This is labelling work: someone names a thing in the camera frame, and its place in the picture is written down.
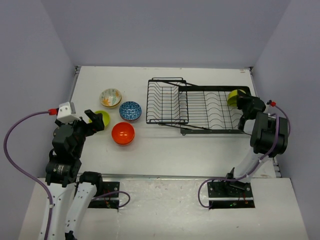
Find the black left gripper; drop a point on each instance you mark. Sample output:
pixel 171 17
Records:
pixel 96 118

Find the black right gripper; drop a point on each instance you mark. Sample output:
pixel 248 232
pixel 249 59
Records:
pixel 242 98

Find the lime green bowl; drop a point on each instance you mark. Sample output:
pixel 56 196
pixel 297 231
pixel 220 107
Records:
pixel 105 117
pixel 232 98

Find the white floral leaf bowl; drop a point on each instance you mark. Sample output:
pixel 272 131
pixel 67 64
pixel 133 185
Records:
pixel 110 97

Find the orange bowl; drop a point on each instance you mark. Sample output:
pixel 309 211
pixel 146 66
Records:
pixel 123 130
pixel 123 142

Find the blue white patterned bowl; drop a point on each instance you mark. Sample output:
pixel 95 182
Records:
pixel 130 111

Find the orange bowl front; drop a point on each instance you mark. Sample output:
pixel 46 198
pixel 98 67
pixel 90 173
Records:
pixel 123 142

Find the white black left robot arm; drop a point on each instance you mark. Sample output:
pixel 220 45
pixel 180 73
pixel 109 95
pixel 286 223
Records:
pixel 68 195

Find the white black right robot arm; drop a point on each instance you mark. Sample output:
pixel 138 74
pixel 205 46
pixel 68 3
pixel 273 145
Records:
pixel 269 129

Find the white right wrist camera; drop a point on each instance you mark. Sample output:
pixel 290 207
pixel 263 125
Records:
pixel 269 104

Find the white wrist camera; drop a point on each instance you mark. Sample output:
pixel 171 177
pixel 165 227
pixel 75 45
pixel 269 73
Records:
pixel 269 104
pixel 67 113

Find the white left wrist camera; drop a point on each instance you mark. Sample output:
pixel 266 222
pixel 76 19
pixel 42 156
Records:
pixel 67 113

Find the black wire dish rack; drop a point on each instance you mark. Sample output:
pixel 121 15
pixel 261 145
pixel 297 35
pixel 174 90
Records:
pixel 193 109

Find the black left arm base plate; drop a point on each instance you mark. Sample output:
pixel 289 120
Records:
pixel 106 202

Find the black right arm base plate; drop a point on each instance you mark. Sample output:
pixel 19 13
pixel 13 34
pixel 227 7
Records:
pixel 230 195

